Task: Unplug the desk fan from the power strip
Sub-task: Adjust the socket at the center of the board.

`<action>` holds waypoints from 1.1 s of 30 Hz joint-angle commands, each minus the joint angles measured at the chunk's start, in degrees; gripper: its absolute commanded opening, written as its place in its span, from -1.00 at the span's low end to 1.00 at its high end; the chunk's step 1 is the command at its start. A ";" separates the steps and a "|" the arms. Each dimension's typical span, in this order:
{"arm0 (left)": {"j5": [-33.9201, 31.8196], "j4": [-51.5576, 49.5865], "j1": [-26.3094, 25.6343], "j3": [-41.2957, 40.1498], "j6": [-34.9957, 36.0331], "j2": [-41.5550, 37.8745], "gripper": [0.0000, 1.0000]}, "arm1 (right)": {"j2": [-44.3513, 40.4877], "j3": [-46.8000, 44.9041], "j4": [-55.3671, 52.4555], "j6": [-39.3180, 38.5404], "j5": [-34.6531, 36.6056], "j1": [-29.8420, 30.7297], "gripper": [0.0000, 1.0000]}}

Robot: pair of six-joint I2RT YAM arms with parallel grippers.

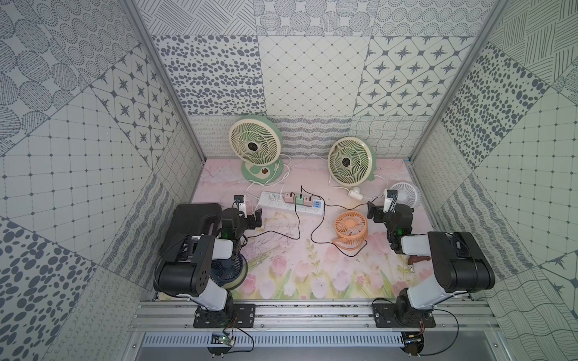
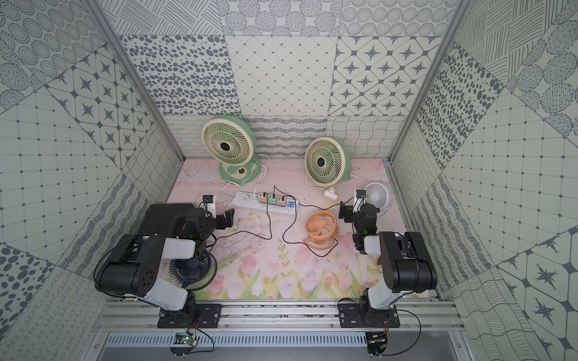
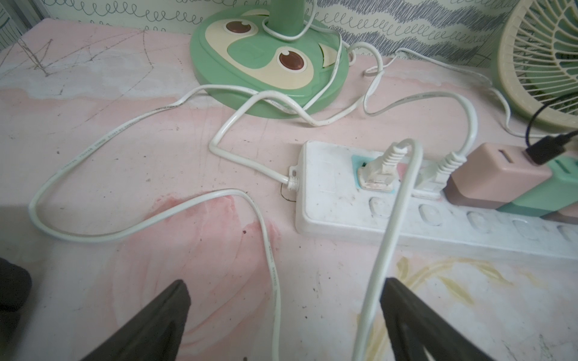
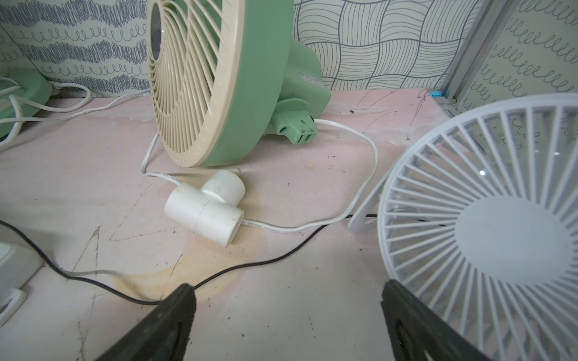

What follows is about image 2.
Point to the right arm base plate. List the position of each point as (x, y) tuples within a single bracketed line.
[(352, 315)]

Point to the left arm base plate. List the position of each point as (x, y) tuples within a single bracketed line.
[(203, 316)]

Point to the orange small fan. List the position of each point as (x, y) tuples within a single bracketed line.
[(322, 231)]

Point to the green cream desk fan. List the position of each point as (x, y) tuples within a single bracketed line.
[(327, 162), (232, 143)]

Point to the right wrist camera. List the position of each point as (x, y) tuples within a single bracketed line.
[(360, 197)]

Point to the floral pink table mat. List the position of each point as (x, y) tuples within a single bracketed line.
[(263, 255)]

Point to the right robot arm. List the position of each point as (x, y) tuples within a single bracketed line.
[(406, 264)]

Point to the white power strip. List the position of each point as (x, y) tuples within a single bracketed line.
[(249, 201)]

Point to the right green cream desk fan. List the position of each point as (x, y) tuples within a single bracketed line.
[(327, 162)]

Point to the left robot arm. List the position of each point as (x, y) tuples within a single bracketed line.
[(167, 255)]

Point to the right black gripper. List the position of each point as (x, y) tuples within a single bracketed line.
[(348, 212)]

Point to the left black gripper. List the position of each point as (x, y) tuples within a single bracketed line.
[(220, 219)]

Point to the dark blue small fan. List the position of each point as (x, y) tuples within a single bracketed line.
[(194, 274)]

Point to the small white fan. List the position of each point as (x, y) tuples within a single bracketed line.
[(380, 197)]

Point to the left green cream desk fan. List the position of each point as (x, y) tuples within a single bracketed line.
[(232, 143)]

